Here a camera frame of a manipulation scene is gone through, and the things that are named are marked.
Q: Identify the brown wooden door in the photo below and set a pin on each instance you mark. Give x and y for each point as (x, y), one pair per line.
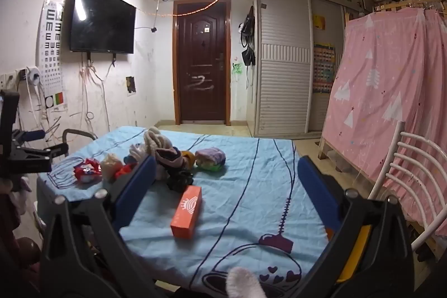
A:
(202, 64)

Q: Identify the pink printed curtain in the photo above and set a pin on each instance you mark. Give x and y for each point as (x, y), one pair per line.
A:
(384, 74)

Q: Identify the black pink sock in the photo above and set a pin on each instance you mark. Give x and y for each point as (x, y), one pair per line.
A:
(171, 158)

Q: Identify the yellow poster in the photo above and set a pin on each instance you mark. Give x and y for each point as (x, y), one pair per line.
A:
(318, 22)

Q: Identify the white knitted sock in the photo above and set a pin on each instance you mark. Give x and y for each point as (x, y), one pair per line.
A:
(157, 141)

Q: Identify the orange cardboard box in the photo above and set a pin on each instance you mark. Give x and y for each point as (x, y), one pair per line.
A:
(187, 214)

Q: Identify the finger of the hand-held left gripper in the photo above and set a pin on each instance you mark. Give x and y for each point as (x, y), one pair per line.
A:
(33, 135)
(52, 149)

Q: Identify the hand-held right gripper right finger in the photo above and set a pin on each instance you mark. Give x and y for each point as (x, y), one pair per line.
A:
(316, 186)

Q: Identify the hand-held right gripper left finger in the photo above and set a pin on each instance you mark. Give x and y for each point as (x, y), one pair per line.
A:
(138, 189)

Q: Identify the black wall television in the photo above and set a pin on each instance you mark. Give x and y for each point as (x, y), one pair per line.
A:
(101, 20)

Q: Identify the light blue tablecloth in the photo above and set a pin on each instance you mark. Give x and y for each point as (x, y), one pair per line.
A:
(244, 179)

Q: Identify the white fluffy glove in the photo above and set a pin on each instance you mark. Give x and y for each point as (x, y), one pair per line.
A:
(138, 151)

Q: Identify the beige fluffy sock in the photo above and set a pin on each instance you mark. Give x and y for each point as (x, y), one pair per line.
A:
(111, 163)

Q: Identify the open wall junction box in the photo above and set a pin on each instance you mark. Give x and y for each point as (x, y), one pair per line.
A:
(130, 85)

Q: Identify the orange bowl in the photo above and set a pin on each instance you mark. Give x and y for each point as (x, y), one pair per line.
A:
(189, 157)

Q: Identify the white louvered wardrobe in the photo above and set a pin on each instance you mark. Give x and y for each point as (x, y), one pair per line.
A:
(283, 64)

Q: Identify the red white snack packet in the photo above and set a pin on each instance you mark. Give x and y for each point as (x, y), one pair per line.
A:
(87, 170)

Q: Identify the yellow plastic basin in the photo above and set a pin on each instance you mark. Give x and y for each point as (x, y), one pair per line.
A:
(356, 249)

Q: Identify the small black hanging bag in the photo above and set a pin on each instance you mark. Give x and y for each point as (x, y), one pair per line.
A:
(248, 55)

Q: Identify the white metal chair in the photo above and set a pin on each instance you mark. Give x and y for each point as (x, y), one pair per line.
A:
(412, 158)

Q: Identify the colourful grid poster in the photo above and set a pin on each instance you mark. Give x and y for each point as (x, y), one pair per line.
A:
(323, 69)

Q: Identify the eye chart poster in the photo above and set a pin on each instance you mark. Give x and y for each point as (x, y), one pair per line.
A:
(52, 50)

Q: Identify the grey metal frame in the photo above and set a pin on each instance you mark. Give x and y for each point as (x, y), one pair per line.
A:
(78, 134)

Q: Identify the black hair claw clip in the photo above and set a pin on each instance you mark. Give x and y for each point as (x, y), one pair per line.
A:
(180, 179)

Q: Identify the white wall socket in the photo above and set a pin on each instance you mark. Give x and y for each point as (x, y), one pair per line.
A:
(8, 79)

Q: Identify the white fluffy sock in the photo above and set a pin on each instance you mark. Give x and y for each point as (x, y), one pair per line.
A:
(242, 284)

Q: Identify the red sock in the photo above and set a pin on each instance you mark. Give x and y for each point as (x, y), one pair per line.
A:
(125, 170)

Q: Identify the purple snack packet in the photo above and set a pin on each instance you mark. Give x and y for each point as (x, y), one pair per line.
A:
(209, 158)

